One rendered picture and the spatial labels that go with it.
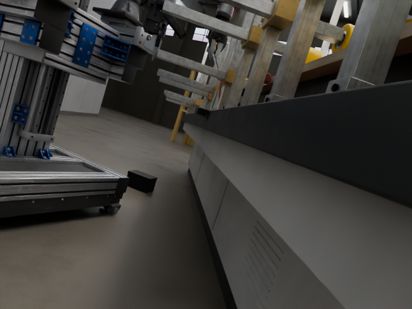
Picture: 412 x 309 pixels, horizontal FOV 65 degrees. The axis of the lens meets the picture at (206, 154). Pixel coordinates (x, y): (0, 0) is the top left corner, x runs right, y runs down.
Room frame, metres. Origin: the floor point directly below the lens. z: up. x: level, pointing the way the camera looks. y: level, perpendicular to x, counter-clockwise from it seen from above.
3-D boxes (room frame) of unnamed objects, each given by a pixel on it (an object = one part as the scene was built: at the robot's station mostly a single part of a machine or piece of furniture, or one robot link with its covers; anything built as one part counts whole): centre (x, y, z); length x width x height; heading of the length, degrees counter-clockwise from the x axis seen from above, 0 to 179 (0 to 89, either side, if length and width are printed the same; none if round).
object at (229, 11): (1.54, 0.12, 1.17); 0.08 x 0.08 x 0.05
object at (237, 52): (1.35, 0.00, 0.90); 0.04 x 0.04 x 0.48; 8
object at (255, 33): (1.08, -0.04, 0.94); 0.14 x 0.06 x 0.05; 8
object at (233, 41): (1.60, 0.04, 0.87); 0.04 x 0.04 x 0.48; 8
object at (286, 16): (0.83, -0.07, 0.94); 0.14 x 0.06 x 0.05; 8
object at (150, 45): (1.25, 0.32, 0.86); 0.06 x 0.03 x 0.09; 98
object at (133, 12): (1.72, 0.62, 1.09); 0.15 x 0.15 x 0.10
